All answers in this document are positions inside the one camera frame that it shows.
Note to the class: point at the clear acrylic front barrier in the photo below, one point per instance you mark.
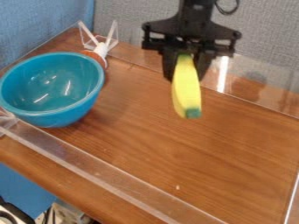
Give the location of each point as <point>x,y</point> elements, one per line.
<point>131,189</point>

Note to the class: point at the orange white toy object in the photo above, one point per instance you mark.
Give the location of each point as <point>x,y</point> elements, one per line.
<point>97,53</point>

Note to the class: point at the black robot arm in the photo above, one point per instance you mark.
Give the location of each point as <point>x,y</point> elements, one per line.
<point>200,6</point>

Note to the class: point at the clear acrylic back barrier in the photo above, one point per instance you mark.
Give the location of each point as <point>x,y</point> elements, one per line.
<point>240,87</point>

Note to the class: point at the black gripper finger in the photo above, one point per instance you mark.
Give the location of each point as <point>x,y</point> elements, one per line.
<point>203,59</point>
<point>169,58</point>

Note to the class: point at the clear acrylic barrier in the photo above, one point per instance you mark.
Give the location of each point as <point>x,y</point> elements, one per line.
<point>131,189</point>
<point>240,87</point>

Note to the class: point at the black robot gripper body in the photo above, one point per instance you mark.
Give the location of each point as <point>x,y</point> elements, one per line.
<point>191,33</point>

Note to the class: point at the yellow green toy corn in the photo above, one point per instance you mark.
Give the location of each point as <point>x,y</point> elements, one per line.
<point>185,88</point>

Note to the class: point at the blue bowl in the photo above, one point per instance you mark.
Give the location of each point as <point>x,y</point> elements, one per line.
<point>50,89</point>

